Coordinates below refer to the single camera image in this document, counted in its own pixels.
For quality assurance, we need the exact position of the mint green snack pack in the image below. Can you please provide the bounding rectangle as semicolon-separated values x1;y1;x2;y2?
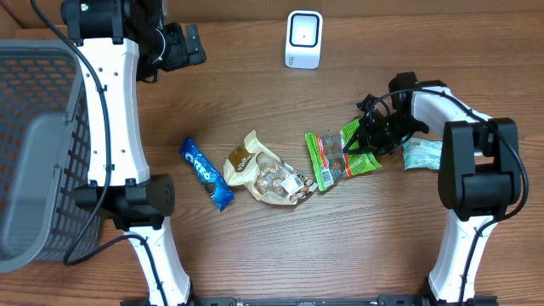
403;137;442;170

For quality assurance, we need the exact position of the green candy snack bag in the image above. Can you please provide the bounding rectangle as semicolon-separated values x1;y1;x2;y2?
305;119;382;191

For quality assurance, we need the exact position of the beige nut snack bag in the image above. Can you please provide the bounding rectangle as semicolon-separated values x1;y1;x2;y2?
223;130;318;206

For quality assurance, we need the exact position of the blue Oreo cookie pack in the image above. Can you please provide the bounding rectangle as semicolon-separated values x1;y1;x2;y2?
178;137;235;211

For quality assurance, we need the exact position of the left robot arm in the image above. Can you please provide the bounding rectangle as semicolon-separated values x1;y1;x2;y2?
61;0;206;305

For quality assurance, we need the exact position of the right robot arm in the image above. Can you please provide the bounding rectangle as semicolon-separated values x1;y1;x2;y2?
343;72;529;305

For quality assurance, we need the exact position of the white barcode scanner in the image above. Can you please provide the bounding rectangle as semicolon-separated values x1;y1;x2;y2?
285;10;323;70

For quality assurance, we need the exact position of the grey plastic mesh basket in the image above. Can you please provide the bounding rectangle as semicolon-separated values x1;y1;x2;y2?
1;39;102;273

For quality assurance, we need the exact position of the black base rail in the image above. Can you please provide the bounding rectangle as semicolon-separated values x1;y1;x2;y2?
120;295;499;306

